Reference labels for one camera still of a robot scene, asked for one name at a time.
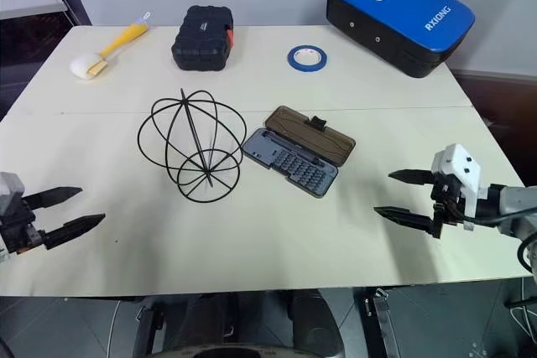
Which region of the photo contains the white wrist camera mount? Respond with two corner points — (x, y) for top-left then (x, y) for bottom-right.
(431, 143), (490, 232)
(0, 171), (26, 217)

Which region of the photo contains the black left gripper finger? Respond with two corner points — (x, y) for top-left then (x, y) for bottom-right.
(43, 213), (107, 251)
(23, 185), (83, 210)

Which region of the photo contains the black wire sphere frame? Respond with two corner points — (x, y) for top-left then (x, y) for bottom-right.
(137, 88), (248, 204)

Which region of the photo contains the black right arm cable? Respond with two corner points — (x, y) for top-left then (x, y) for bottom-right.
(444, 200), (537, 278)

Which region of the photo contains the black closed plastic tool case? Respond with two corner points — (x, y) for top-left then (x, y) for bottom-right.
(170, 4), (235, 72)

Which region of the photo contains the black metal table leg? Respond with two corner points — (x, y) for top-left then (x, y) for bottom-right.
(362, 288), (398, 358)
(133, 302), (165, 358)

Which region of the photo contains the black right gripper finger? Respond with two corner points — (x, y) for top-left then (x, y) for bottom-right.
(373, 205), (442, 239)
(388, 168), (438, 186)

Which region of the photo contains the blue and black kick pad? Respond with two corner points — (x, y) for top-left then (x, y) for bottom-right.
(326, 0), (477, 80)

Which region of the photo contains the screwdriver bit case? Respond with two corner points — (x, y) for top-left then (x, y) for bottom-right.
(240, 105), (357, 201)

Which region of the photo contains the blue masking tape roll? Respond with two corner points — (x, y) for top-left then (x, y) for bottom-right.
(287, 44), (330, 74)

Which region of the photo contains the dark rounded shape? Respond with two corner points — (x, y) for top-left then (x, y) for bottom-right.
(288, 288), (347, 357)

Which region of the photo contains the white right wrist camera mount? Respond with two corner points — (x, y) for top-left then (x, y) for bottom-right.
(431, 143), (490, 232)

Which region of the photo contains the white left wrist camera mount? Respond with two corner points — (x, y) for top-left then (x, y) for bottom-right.
(0, 171), (26, 217)

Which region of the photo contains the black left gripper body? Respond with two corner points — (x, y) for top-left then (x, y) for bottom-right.
(0, 195), (47, 256)

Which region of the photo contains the yellow handled white sponge brush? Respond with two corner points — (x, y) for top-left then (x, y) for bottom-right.
(68, 11), (152, 83)

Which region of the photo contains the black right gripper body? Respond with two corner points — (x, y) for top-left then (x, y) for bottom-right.
(430, 172), (467, 227)

